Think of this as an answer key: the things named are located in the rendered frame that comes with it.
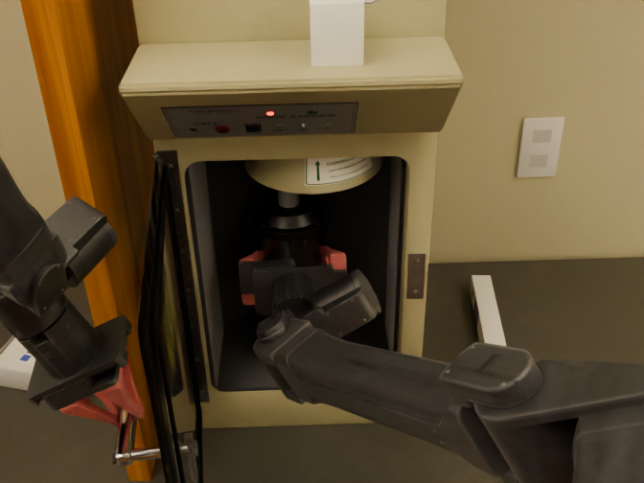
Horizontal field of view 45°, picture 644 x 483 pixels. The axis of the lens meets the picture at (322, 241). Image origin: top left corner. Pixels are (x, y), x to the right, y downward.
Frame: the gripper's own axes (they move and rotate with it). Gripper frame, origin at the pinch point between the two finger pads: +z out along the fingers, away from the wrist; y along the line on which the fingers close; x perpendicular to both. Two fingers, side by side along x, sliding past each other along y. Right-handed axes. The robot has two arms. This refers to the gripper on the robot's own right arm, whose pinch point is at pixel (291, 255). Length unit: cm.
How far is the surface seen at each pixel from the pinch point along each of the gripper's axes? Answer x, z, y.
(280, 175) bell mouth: -14.8, -6.3, 0.8
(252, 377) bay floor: 16.8, -4.7, 6.7
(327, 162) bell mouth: -16.4, -6.8, -4.9
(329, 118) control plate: -25.6, -16.7, -4.7
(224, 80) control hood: -31.6, -21.3, 5.1
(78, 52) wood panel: -33.1, -14.3, 19.7
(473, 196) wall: 10.4, 34.3, -33.7
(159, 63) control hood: -32.0, -16.1, 11.7
